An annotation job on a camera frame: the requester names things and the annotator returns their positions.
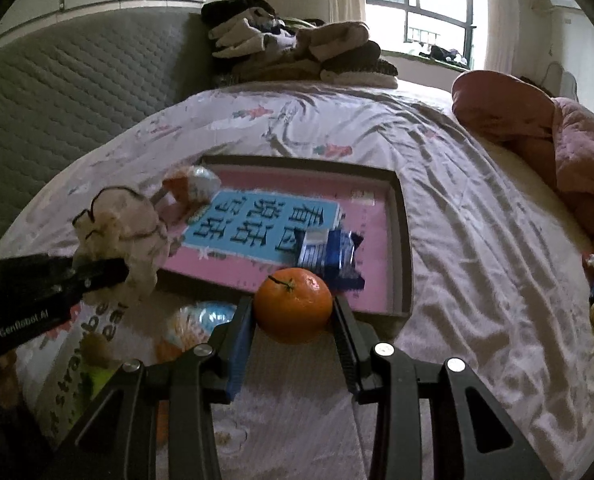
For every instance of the grey quilted headboard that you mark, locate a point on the grey quilted headboard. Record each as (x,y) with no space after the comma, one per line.
(72,87)

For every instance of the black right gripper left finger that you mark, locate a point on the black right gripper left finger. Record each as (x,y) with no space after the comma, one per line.
(115,438)

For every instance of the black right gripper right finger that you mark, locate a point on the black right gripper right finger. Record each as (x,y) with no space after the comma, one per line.
(472,436)

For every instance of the orange white snack bag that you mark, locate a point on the orange white snack bag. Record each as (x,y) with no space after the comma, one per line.
(191,325)
(188,185)

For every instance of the blue snack packet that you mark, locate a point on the blue snack packet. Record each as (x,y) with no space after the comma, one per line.
(330,254)

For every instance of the window with dark frame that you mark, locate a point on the window with dark frame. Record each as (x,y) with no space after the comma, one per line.
(441,30)

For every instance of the pile of folded clothes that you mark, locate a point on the pile of folded clothes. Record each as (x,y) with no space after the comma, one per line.
(249,42)

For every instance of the blue book with characters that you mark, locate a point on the blue book with characters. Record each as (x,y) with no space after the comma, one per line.
(258,225)

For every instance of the floral bed sheet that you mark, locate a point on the floral bed sheet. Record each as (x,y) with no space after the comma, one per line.
(498,277)

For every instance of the dark cardboard tray box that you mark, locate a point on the dark cardboard tray box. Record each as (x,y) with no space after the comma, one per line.
(371,204)

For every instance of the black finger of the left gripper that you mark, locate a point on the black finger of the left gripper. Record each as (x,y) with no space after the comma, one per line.
(37,293)

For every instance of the pink quilted blanket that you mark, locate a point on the pink quilted blanket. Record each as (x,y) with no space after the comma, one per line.
(554,136)

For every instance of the orange tangerine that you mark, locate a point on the orange tangerine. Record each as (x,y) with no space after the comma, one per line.
(293,305)

